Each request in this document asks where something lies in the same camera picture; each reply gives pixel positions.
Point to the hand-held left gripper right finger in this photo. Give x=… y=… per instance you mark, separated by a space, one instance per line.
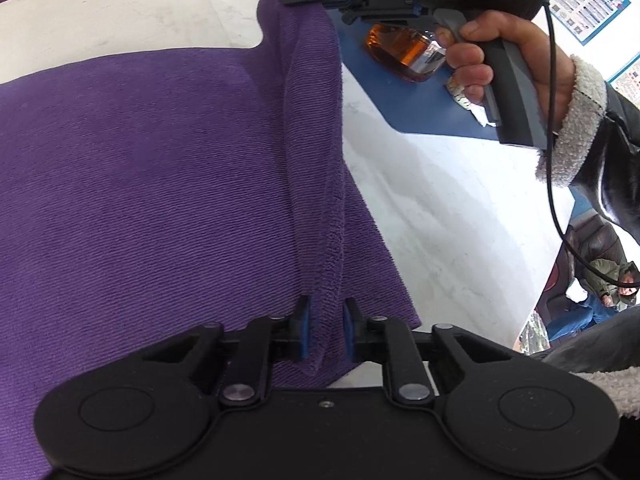
x=348 y=332

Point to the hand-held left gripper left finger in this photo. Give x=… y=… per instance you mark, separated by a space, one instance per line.
x=303 y=330

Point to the purple towel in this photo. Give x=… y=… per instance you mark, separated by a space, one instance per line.
x=150 y=185

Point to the person's left forearm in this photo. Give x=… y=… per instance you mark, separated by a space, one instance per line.
x=600 y=350

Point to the person's right forearm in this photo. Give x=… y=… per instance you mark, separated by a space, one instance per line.
x=575 y=125

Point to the person's right hand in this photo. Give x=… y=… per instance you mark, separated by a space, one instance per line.
x=545 y=70

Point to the glass teapot with amber tea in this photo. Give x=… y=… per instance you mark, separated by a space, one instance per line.
x=400 y=50

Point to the blue table mat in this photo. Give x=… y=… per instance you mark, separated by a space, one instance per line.
x=400 y=105

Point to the patterned teacup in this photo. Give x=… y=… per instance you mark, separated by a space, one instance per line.
x=465 y=102

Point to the brown leather armchair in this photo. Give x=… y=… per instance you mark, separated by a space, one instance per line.
x=600 y=240

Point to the blue wall poster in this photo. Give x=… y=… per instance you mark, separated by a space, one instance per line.
x=585 y=2
x=627 y=80

